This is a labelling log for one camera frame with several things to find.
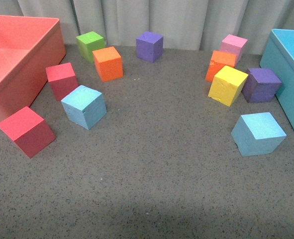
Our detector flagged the light blue foam cube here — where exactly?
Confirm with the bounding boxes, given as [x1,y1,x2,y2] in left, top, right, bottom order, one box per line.
[61,85,106,130]
[231,112,287,156]

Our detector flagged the orange foam cube left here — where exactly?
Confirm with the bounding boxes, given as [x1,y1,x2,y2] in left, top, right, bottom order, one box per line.
[93,46,123,82]

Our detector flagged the orange foam cube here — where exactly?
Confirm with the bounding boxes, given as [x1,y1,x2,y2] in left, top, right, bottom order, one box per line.
[93,46,123,82]
[205,50,236,82]

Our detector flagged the purple foam cube back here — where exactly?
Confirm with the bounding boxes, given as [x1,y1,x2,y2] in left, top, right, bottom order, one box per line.
[136,31,164,62]

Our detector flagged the purple foam cube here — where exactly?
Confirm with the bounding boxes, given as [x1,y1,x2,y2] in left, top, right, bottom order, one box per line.
[242,68,282,103]
[136,31,164,62]

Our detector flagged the yellow foam cube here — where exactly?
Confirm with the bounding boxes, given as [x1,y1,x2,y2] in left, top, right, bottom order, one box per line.
[208,66,248,107]

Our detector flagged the orange foam cube right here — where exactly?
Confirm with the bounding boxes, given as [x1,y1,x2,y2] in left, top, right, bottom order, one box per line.
[205,50,236,82]

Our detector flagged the red foam cube back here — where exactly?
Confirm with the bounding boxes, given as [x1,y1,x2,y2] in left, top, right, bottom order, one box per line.
[46,62,79,101]

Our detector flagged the red foam cube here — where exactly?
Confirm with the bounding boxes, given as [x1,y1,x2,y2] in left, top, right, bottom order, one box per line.
[46,62,79,101]
[0,107,56,158]

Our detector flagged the green foam cube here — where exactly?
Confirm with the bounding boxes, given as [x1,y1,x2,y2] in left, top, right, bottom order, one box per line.
[76,31,105,62]

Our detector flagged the white curtain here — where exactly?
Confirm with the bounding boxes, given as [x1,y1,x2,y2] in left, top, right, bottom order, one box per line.
[0,0,294,54]

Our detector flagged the pink foam cube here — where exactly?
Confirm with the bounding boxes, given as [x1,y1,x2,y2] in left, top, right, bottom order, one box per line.
[219,34,248,63]

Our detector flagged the red foam cube front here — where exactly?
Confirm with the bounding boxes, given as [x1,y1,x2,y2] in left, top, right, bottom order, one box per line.
[0,107,56,158]

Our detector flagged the purple foam cube right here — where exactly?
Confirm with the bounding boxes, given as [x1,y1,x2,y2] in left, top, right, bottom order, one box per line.
[242,68,282,103]

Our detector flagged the pink plastic bin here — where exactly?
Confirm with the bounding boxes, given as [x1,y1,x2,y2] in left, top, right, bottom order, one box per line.
[0,15,66,122]

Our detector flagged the light blue plastic bin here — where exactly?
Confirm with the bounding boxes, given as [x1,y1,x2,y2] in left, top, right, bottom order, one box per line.
[260,29,294,129]

